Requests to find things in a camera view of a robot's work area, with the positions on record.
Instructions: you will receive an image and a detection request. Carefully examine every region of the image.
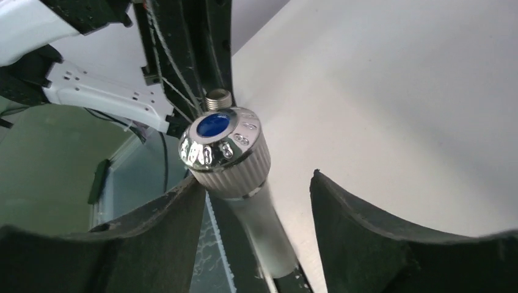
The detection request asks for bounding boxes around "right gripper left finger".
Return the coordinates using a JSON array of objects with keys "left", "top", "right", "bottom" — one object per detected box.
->
[{"left": 1, "top": 176, "right": 205, "bottom": 292}]

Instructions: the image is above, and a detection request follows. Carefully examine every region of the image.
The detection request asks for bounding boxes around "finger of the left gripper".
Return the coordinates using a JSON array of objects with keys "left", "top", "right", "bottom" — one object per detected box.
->
[
  {"left": 203, "top": 1, "right": 234, "bottom": 94},
  {"left": 133, "top": 1, "right": 206, "bottom": 121}
]

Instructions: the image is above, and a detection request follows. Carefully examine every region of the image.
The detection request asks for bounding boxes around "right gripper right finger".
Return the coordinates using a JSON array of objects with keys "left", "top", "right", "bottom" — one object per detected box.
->
[{"left": 310, "top": 170, "right": 517, "bottom": 292}]

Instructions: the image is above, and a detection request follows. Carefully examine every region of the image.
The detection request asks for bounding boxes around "metal tee pipe fitting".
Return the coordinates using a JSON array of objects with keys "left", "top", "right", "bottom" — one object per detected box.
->
[{"left": 205, "top": 89, "right": 233, "bottom": 111}]

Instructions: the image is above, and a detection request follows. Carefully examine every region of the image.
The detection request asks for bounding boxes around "white plastic water faucet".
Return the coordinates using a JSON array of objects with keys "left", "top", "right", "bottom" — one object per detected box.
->
[{"left": 178, "top": 107, "right": 299, "bottom": 278}]

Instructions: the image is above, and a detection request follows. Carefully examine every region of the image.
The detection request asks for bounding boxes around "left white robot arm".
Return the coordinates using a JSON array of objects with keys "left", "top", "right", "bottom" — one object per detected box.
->
[{"left": 1, "top": 1, "right": 233, "bottom": 137}]

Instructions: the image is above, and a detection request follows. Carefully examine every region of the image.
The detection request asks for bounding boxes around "white slotted cable duct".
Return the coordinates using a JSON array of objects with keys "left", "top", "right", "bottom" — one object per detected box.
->
[{"left": 205, "top": 192, "right": 237, "bottom": 293}]

